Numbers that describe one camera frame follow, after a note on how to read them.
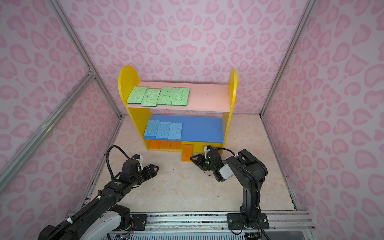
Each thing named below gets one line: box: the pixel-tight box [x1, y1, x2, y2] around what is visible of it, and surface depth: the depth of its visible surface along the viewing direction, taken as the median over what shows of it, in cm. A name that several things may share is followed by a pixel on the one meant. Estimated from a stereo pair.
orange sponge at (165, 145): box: [159, 140, 172, 151], surface depth 102 cm
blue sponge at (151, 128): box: [144, 120, 160, 137], surface depth 95 cm
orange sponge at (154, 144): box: [149, 140, 161, 150], surface depth 101 cm
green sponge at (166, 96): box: [157, 87, 177, 105], surface depth 72 cm
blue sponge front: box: [168, 123, 183, 140], surface depth 93 cm
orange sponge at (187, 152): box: [182, 144, 193, 162], surface depth 99 cm
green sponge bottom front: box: [141, 88, 161, 107], surface depth 72 cm
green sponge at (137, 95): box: [126, 86, 148, 104], surface depth 72 cm
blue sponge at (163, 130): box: [156, 121, 171, 139], surface depth 93 cm
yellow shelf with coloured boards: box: [118, 66, 237, 154], surface depth 77 cm
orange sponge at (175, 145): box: [170, 141, 182, 150], surface depth 102 cm
